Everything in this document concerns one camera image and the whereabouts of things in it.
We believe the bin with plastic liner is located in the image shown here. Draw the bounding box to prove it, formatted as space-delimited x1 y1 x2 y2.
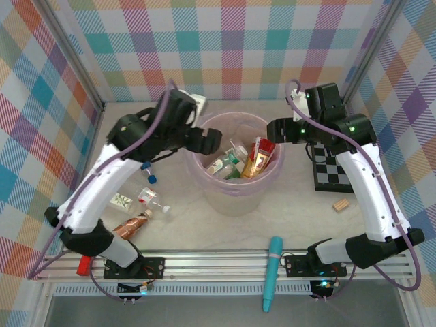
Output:
185 112 286 198

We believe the clear bottle with green band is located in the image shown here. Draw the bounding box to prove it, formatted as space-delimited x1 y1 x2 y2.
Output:
206 144 249 178

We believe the clear bottle with red print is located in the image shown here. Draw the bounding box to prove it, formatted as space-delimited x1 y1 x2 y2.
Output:
138 186 171 214

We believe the beige plastic waste bin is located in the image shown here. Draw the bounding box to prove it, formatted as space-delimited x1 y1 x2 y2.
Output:
185 112 286 218

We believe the black grey chessboard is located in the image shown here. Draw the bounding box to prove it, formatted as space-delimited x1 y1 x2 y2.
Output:
311 142 357 192

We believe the brown coffee bottle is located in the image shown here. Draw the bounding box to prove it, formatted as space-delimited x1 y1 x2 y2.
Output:
112 208 154 241

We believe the clear bottle with blue cap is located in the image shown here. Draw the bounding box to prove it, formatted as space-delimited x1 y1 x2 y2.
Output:
140 161 158 185

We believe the clear bottle with floral label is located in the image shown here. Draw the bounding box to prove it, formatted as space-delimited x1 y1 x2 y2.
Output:
109 181 141 214

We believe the small wooden block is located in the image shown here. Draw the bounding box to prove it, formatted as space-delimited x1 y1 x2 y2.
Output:
332 198 351 214

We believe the teal pen-shaped tool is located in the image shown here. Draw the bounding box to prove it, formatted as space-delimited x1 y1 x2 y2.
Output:
262 236 285 313

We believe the red block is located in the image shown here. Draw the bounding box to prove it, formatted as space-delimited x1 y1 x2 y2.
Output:
76 255 93 276

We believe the small black controller board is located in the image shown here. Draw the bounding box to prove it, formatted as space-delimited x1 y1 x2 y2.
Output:
117 281 154 304
309 279 337 302

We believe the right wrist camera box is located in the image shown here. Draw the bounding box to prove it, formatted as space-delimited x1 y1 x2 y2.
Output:
290 89 309 123

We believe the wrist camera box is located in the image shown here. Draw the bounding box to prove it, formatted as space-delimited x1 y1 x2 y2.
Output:
183 91 208 120
290 89 309 123

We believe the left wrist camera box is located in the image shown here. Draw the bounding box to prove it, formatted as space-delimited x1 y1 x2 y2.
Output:
183 91 208 120

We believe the aluminium frame post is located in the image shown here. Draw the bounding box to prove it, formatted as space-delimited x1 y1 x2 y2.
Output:
40 0 106 119
339 0 407 110

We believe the purple cable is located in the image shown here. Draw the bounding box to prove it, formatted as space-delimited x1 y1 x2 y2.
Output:
27 79 178 303
285 79 422 303

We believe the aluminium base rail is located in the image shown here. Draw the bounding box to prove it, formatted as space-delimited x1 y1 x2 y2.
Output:
36 248 414 283

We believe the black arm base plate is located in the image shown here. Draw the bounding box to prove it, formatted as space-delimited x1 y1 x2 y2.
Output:
103 257 166 280
284 254 348 279

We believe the white slotted cable duct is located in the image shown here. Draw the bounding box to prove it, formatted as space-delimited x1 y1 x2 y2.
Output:
54 284 313 296

